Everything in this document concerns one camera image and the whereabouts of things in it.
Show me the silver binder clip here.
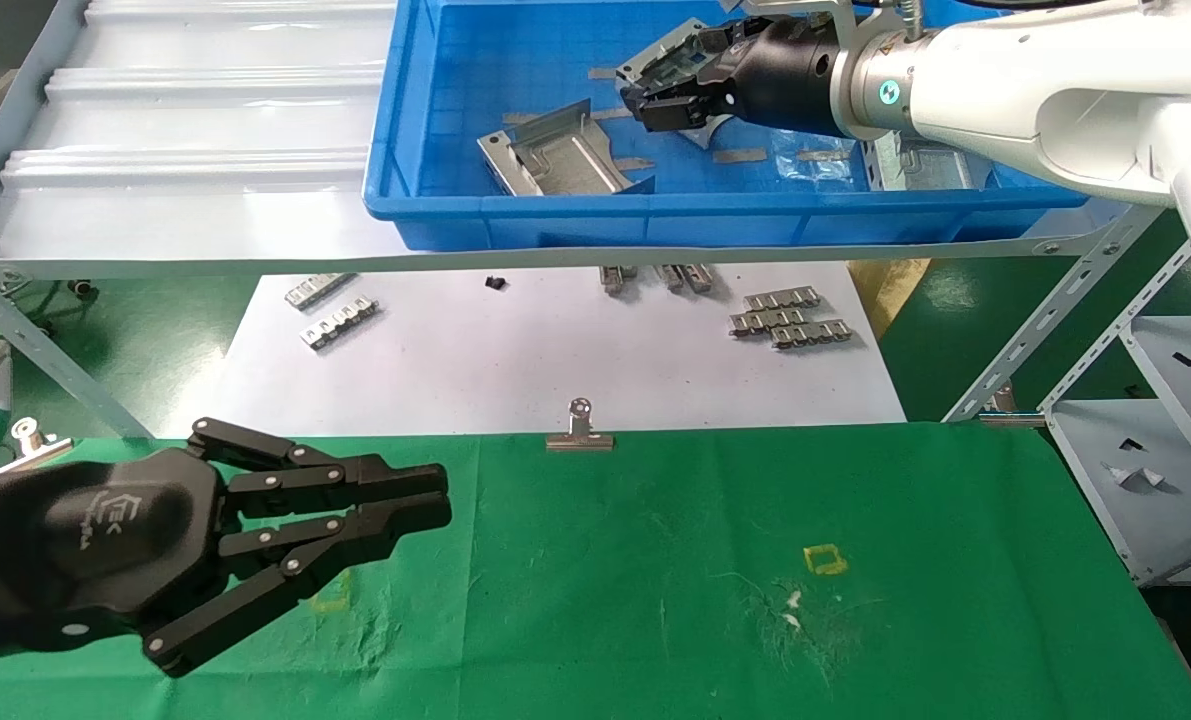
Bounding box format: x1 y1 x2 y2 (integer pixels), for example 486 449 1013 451
0 417 75 476
977 385 1048 429
545 397 616 452

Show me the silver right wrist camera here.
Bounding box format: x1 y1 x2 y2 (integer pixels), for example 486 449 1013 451
738 0 846 21

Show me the large blue plastic bin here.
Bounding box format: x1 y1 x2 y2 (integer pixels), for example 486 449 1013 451
363 0 1098 251

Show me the green table cloth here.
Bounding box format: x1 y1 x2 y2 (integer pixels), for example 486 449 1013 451
0 420 1191 720

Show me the crumpled clear plastic film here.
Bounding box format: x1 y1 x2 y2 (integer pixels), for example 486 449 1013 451
769 132 852 183

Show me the white corrugated shelf panel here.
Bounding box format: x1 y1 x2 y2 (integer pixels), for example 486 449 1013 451
0 0 408 263

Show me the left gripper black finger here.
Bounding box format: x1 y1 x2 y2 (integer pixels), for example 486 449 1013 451
143 495 453 679
187 417 451 521

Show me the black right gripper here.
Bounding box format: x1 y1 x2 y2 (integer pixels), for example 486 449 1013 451
621 17 844 136

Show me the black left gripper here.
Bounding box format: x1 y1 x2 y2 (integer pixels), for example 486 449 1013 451
0 447 231 666

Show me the small folded grey piece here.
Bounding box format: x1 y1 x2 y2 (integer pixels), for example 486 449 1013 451
1103 462 1168 493

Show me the grey stamped metal bracket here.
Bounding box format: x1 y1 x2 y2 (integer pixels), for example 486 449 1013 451
476 100 654 198
860 135 996 193
617 18 736 151

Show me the grey metal rack frame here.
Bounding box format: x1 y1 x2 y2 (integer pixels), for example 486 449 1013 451
0 0 1191 441

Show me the white metal shelving unit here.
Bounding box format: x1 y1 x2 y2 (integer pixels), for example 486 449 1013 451
1040 240 1191 586

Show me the white paper sheet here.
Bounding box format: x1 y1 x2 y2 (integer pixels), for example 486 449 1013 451
160 262 906 438

